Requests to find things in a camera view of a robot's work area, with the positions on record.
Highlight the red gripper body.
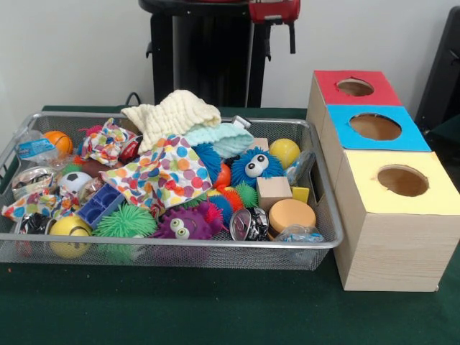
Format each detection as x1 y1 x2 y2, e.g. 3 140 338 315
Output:
248 0 302 25

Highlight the cream waffle cloth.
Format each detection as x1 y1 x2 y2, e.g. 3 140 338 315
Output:
121 90 222 153

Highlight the clear blue plastic packet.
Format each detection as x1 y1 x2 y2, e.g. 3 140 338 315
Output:
285 151 317 186

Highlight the large polka dot cloth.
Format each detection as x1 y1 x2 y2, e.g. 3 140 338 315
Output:
101 133 213 211

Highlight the wooden box with three holes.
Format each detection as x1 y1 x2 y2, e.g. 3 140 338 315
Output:
307 70 460 293

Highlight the clear mesh bin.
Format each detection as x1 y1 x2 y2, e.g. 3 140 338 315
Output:
0 111 344 270

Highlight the mint green knit cloth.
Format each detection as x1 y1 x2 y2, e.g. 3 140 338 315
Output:
183 122 254 160

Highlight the blue fuzzy ball with eyes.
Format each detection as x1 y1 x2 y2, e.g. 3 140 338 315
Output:
229 147 284 188

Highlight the teal blue spiky ball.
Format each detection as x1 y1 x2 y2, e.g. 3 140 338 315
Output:
194 142 222 180

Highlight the wooden cube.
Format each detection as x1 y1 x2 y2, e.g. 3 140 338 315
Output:
256 176 293 211

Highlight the black chair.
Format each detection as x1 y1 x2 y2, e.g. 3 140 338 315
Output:
417 7 460 134

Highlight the yellow block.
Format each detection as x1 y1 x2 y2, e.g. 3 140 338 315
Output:
290 186 311 205

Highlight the round wooden disc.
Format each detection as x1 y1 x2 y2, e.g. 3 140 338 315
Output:
267 199 317 236

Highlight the clear crumpled plastic packet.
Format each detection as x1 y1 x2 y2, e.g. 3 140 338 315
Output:
275 224 326 244

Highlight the purple spiky ball with eyes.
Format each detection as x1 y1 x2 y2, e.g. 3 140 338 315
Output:
152 201 224 241

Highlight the large green spiky ball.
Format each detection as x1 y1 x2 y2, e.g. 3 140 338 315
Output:
93 203 157 239

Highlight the small orange basketball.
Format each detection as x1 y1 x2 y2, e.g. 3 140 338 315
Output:
43 130 74 156

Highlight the purple plastic block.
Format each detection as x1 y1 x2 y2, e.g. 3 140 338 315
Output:
75 183 124 229

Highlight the small black white soccer ball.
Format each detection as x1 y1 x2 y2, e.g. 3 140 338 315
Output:
57 171 93 198

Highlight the clear plastic bottle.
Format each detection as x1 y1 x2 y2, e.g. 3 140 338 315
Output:
14 129 58 167

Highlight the yellow smiley ball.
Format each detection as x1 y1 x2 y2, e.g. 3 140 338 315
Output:
49 216 93 259

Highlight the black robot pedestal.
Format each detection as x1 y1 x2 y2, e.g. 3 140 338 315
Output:
139 0 290 109

